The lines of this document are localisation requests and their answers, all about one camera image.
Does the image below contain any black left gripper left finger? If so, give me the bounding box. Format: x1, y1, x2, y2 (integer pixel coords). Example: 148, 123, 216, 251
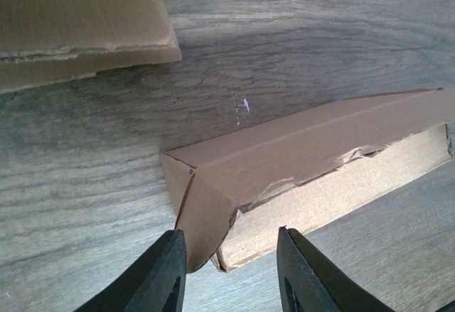
77, 230, 186, 312

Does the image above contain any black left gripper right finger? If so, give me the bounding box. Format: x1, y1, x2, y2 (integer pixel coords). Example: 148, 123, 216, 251
277, 227, 392, 311

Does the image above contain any brown cardboard box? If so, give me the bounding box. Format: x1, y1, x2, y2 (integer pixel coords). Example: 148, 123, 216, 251
160, 89, 454, 273

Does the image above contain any stack of flat cardboard blanks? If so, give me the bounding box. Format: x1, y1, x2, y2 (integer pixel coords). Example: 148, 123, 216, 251
1, 0, 181, 92

